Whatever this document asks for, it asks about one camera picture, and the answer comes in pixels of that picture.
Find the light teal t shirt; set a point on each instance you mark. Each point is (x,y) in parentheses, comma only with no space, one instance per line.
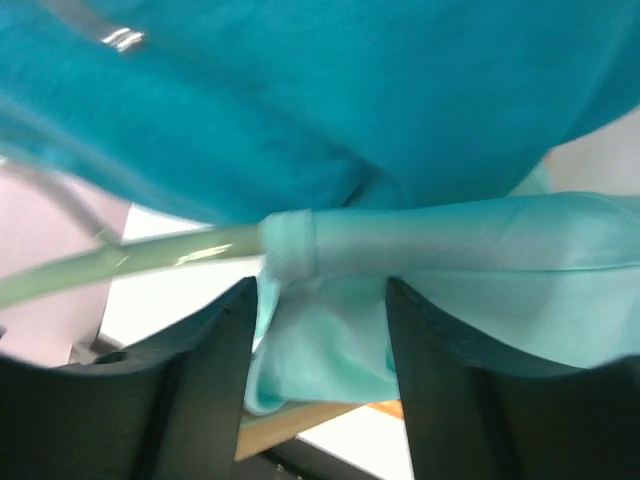
(553,274)

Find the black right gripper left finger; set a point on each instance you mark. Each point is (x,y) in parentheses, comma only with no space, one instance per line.
(167,407)

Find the dark teal t shirt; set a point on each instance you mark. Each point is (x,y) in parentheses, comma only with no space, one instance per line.
(407,104)

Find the wooden clothes rack stand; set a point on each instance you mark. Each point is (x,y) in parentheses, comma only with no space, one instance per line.
(339,427)

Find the pale green plastic hanger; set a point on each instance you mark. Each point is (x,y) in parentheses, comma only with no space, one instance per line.
(125,260)

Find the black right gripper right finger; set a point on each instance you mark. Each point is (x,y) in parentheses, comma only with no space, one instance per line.
(476,408)

